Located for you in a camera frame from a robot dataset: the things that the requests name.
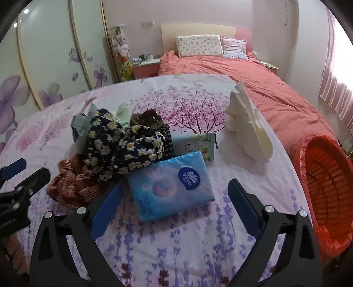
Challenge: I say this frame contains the black daisy print cloth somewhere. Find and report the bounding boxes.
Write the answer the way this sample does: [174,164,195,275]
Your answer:
[83,108,173,183]

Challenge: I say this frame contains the dark patterned cloth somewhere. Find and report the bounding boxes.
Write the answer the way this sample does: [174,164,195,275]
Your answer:
[153,125,174,161]

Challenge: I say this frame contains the floral printed bed sheet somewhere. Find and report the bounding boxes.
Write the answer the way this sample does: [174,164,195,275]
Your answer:
[0,74,312,287]

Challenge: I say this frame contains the cream nightstand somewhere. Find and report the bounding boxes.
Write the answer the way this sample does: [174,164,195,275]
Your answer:
[259,61,279,75]

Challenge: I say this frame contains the cream and pink headboard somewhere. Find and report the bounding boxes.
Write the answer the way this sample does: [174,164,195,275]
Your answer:
[161,23,253,57]

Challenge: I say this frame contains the brown plaid cloth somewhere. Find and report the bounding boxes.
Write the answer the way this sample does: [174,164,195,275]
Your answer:
[46,159,111,209]

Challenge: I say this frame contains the floral print pillow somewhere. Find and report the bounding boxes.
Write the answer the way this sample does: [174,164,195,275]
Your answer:
[176,34,225,58]

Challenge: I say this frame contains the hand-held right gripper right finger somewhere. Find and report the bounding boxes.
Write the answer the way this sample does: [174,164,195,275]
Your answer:
[227,179,323,287]

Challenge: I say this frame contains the light green cloth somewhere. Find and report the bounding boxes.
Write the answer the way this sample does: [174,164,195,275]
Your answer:
[114,103,133,129]

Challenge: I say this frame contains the hanging plush toys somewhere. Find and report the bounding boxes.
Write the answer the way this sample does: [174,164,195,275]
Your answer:
[112,25,130,60]

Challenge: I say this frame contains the white crumpled tissue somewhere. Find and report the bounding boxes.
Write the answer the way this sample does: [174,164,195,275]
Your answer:
[223,81,273,162]

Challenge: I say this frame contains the green daisy tissue box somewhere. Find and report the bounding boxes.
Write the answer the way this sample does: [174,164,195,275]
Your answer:
[172,132,216,163]

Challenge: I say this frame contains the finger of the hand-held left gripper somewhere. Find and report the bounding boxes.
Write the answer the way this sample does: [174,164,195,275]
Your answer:
[0,167,52,211]
[0,158,27,191]

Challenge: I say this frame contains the orange bin with bag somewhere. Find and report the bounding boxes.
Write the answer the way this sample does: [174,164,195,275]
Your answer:
[293,134,353,258]

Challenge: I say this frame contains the pink striped pillow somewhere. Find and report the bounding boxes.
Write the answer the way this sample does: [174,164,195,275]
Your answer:
[221,36,249,60]

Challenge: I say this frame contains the floral sliding door wardrobe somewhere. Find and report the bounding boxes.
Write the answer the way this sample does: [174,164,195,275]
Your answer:
[0,0,115,155]

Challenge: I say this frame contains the pink white nightstand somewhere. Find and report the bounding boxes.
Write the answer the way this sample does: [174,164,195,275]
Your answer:
[132,59,161,79]

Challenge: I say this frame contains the blue tissue pack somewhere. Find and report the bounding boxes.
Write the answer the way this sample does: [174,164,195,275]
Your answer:
[126,150,216,223]

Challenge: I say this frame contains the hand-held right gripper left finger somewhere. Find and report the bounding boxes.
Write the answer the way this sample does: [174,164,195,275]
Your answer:
[29,182,124,287]

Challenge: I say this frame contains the white wire rack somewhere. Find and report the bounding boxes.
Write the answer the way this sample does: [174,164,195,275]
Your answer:
[340,130,353,160]

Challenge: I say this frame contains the brown wooden hairbrush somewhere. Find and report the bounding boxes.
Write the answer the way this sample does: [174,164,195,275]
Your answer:
[130,109,163,133]

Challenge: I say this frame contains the person's left hand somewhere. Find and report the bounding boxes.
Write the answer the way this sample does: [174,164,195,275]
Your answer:
[5,237,28,276]

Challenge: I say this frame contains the yellow green plush toy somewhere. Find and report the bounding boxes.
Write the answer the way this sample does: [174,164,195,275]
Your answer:
[119,59,133,82]

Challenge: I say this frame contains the pink curtain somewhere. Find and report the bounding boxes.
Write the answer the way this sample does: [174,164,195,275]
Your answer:
[318,8,353,127]

